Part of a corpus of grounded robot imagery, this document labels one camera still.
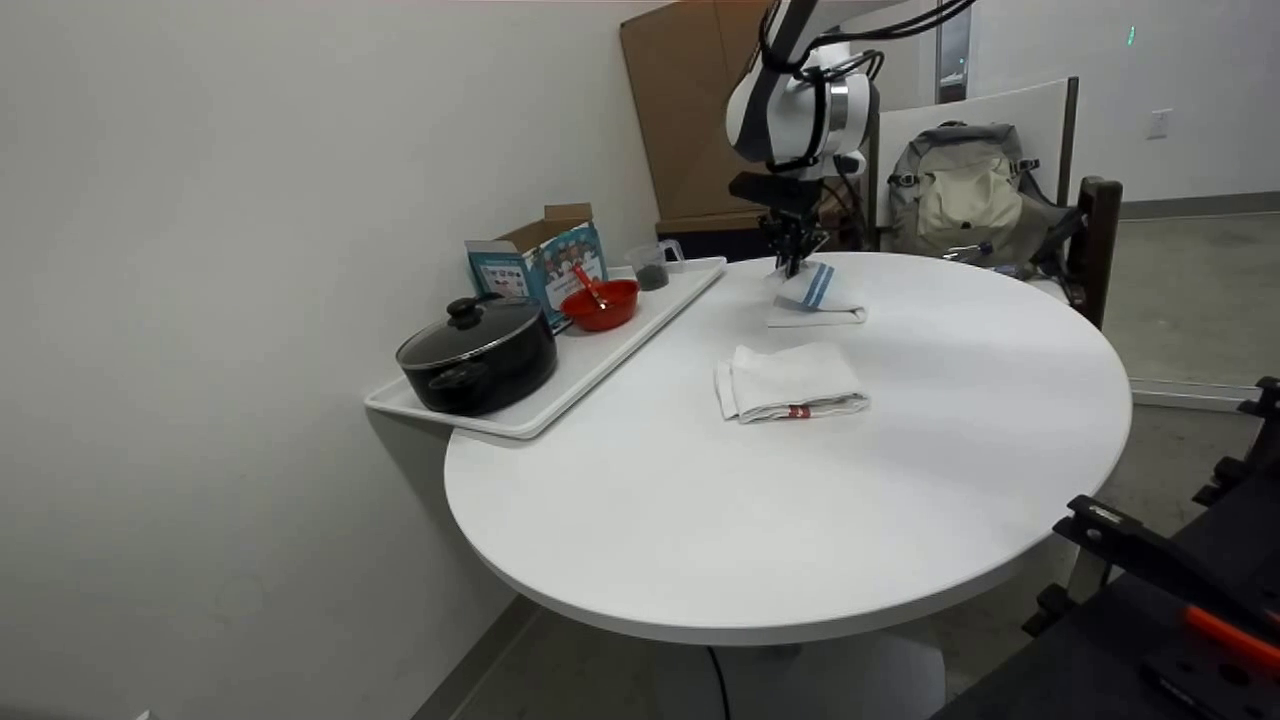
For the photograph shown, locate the dark wooden chair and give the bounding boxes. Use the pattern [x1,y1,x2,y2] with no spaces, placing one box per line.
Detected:
[1032,171,1126,334]

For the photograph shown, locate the white table pedestal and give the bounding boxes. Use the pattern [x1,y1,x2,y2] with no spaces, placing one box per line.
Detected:
[703,631,952,720]

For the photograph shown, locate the black pot with lid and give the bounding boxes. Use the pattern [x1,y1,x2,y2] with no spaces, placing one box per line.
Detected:
[392,291,560,421]

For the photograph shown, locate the grey backpack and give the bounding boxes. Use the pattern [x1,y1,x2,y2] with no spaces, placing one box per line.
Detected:
[883,116,1075,279]

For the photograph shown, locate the blue printed cardboard box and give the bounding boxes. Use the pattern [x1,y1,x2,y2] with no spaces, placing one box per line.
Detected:
[466,200,614,338]

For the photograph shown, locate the dark vertical wall strip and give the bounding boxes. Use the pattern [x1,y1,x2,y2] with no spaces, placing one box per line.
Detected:
[935,11,976,106]

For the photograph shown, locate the large brown cardboard sheets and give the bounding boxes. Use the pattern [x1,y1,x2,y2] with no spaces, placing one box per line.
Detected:
[617,0,853,237]

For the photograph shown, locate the blue-striped white tea towel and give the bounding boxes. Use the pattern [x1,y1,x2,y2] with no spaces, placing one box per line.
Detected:
[765,256,873,328]

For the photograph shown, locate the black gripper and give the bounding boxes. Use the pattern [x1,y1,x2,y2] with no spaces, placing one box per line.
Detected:
[774,200,834,279]

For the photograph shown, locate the white rectangular tray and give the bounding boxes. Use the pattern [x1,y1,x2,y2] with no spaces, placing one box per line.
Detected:
[362,254,732,444]

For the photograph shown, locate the black clamp with orange handle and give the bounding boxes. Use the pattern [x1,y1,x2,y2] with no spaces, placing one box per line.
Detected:
[1051,492,1280,675]

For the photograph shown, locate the red-striped white tea towel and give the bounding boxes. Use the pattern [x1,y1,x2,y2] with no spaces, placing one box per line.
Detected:
[712,341,873,427]

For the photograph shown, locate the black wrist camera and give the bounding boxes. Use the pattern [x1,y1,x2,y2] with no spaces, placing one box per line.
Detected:
[729,169,813,215]

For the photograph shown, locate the red bowl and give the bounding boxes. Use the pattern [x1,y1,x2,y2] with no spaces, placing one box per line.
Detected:
[556,278,643,338]

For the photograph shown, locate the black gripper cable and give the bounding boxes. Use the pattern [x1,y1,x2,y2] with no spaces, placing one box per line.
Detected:
[756,0,982,90]

